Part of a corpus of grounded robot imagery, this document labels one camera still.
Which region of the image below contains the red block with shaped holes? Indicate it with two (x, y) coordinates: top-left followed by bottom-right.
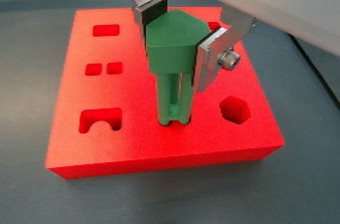
(45, 8), (284, 178)

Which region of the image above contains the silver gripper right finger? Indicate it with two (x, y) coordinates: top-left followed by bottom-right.
(192, 4), (256, 93)

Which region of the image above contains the green three prong object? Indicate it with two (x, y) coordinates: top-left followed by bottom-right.
(145, 10), (209, 125)

